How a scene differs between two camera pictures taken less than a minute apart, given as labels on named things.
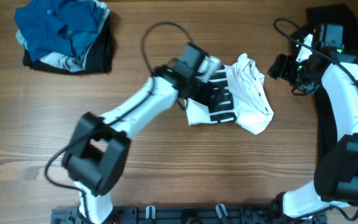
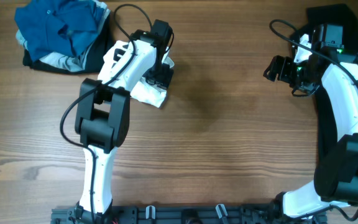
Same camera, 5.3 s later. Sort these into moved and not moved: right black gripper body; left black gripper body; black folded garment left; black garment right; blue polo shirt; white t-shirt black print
Moved: left black gripper body; white t-shirt black print
Not moved: blue polo shirt; right black gripper body; black folded garment left; black garment right
